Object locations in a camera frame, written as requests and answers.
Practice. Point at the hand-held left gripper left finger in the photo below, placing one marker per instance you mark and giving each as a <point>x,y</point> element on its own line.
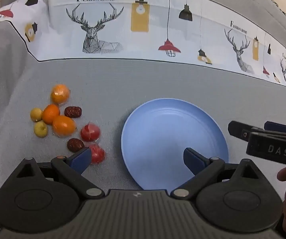
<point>80,160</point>

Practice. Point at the plastic-wrapped round orange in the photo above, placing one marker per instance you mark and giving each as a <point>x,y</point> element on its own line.
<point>60,94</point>

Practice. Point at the bare orange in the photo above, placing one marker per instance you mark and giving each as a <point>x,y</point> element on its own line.
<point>50,114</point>

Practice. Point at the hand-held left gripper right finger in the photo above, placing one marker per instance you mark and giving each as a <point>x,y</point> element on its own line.
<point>195,163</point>

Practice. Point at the dried red date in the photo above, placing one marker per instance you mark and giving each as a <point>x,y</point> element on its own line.
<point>75,144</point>
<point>73,111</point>

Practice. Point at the plastic-wrapped oval orange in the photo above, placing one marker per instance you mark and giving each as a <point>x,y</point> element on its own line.
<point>63,125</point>

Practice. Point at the plastic-wrapped red fruit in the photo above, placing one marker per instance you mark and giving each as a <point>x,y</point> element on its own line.
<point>98,154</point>
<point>90,132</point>

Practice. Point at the small yellow fruit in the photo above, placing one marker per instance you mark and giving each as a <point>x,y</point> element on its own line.
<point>40,129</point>
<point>36,114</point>

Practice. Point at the blue plate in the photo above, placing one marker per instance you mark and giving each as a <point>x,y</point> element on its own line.
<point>170,129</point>

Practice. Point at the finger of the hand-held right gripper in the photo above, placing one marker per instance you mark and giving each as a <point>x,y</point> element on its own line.
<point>278,127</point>
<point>240,130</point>

